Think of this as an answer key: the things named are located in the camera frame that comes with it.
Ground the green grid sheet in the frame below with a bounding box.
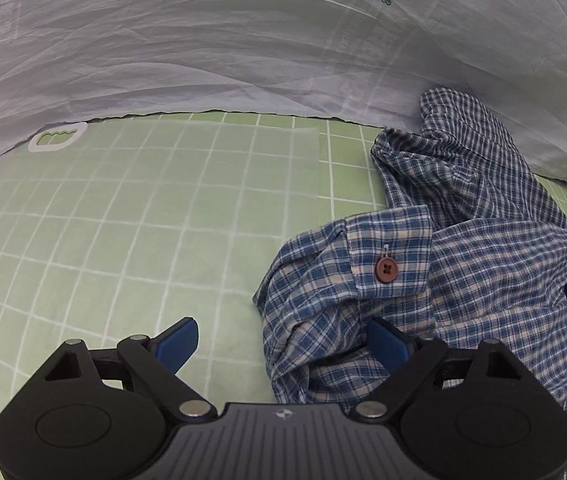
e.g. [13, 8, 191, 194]
[0, 112, 567, 480]

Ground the blue plaid shirt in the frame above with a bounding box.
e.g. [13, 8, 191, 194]
[252, 87, 567, 480]

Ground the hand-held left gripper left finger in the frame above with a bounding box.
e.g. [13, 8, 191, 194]
[44, 316, 210, 418]

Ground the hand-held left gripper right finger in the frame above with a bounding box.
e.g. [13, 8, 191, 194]
[353, 316, 525, 418]

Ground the white carrot print sheet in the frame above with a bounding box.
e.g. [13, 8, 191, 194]
[0, 0, 567, 196]

